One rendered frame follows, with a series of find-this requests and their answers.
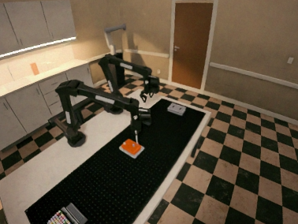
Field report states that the orange tube rack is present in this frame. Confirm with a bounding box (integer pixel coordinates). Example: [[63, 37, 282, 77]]
[[121, 140, 141, 155]]

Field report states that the white slotted holder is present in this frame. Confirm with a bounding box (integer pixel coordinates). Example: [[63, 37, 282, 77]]
[[66, 203, 87, 224]]

